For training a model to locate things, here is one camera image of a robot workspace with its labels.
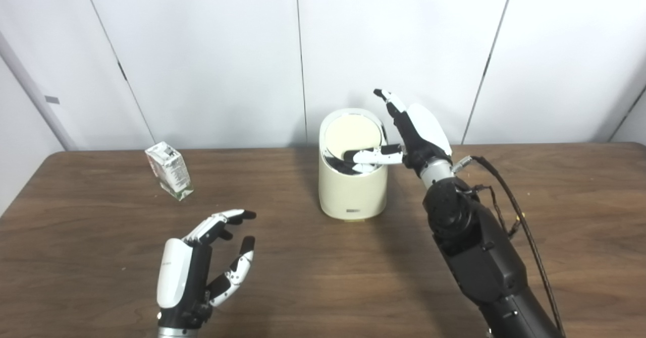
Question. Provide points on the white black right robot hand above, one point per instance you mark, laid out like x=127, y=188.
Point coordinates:
x=424, y=131

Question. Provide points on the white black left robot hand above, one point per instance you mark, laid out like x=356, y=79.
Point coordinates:
x=179, y=277

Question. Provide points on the cream-colored lidded bin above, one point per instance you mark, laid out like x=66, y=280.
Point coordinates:
x=351, y=191

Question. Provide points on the white green milk carton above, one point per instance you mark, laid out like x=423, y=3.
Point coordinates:
x=172, y=171

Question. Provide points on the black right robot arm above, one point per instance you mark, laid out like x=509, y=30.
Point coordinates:
x=479, y=257

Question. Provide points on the black bin liner bag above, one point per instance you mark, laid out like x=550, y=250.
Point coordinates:
x=335, y=165

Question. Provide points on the small gray wall tag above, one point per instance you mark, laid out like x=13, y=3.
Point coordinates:
x=52, y=100

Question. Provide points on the gray wall post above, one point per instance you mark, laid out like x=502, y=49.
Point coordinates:
x=43, y=98

